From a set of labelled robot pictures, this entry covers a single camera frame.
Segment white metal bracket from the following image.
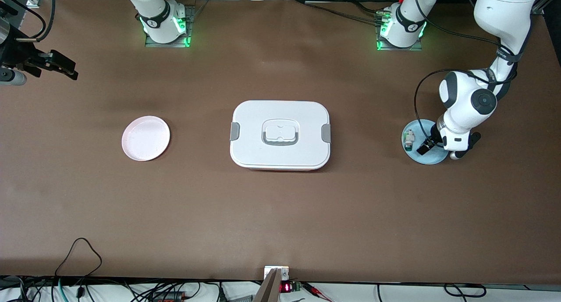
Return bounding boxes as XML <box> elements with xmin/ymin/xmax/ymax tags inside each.
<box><xmin>264</xmin><ymin>266</ymin><xmax>290</xmax><ymax>281</ymax></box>

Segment aluminium profile bar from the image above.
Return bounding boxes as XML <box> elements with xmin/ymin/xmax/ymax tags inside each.
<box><xmin>253</xmin><ymin>268</ymin><xmax>283</xmax><ymax>302</ymax></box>

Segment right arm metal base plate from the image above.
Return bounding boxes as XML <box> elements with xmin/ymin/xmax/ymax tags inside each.
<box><xmin>145</xmin><ymin>4</ymin><xmax>196</xmax><ymax>48</ymax></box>

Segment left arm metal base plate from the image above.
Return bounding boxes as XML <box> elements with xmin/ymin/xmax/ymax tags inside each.
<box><xmin>376</xmin><ymin>28</ymin><xmax>423</xmax><ymax>52</ymax></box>

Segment teal cable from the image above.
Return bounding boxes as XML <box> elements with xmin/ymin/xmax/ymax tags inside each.
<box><xmin>50</xmin><ymin>278</ymin><xmax>66</xmax><ymax>302</ymax></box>

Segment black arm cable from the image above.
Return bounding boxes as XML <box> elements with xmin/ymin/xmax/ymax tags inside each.
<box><xmin>0</xmin><ymin>0</ymin><xmax>56</xmax><ymax>43</ymax></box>
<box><xmin>411</xmin><ymin>0</ymin><xmax>520</xmax><ymax>138</ymax></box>

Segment light blue round plate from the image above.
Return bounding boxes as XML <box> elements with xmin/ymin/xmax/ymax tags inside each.
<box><xmin>402</xmin><ymin>119</ymin><xmax>451</xmax><ymax>165</ymax></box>

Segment black base cable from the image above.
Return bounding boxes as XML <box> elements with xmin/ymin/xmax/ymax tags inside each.
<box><xmin>291</xmin><ymin>0</ymin><xmax>384</xmax><ymax>24</ymax></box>
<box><xmin>351</xmin><ymin>1</ymin><xmax>388</xmax><ymax>14</ymax></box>

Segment white lidded container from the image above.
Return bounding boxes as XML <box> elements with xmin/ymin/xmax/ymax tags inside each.
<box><xmin>230</xmin><ymin>100</ymin><xmax>331</xmax><ymax>171</ymax></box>

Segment pink round plate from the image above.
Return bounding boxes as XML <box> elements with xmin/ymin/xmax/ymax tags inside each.
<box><xmin>121</xmin><ymin>115</ymin><xmax>171</xmax><ymax>162</ymax></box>

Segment black looped cable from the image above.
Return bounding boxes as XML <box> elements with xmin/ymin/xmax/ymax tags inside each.
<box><xmin>55</xmin><ymin>238</ymin><xmax>103</xmax><ymax>289</ymax></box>

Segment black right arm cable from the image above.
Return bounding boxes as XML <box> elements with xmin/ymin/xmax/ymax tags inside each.
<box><xmin>0</xmin><ymin>0</ymin><xmax>56</xmax><ymax>43</ymax></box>

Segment orange connector block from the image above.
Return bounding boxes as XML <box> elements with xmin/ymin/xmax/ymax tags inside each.
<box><xmin>151</xmin><ymin>292</ymin><xmax>187</xmax><ymax>302</ymax></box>

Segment red clip lead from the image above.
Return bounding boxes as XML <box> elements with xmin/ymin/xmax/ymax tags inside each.
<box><xmin>302</xmin><ymin>283</ymin><xmax>334</xmax><ymax>302</ymax></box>

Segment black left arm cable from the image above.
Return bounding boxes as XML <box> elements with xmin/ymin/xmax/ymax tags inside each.
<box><xmin>411</xmin><ymin>0</ymin><xmax>520</xmax><ymax>138</ymax></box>

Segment black coiled floor cable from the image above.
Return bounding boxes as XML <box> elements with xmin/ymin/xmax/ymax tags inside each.
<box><xmin>376</xmin><ymin>283</ymin><xmax>487</xmax><ymax>299</ymax></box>

